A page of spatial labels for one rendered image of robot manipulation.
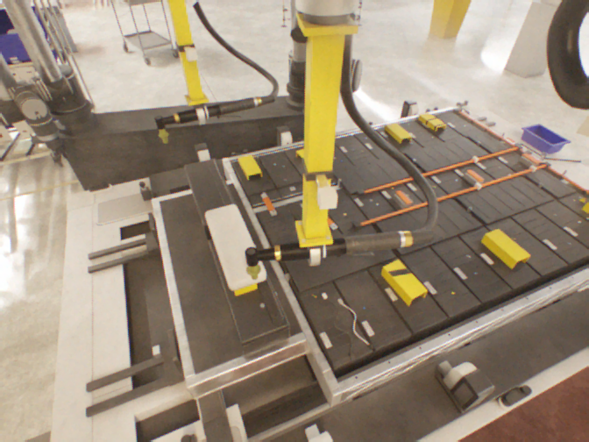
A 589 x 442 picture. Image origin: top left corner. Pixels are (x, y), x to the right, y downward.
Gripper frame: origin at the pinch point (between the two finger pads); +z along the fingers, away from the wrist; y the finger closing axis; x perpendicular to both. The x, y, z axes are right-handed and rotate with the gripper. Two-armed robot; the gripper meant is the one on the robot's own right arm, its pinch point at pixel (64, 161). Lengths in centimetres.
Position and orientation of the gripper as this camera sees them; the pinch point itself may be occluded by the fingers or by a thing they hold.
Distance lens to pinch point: 237.8
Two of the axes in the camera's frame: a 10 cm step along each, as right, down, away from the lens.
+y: -2.0, -6.9, 6.9
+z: 0.0, 7.1, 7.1
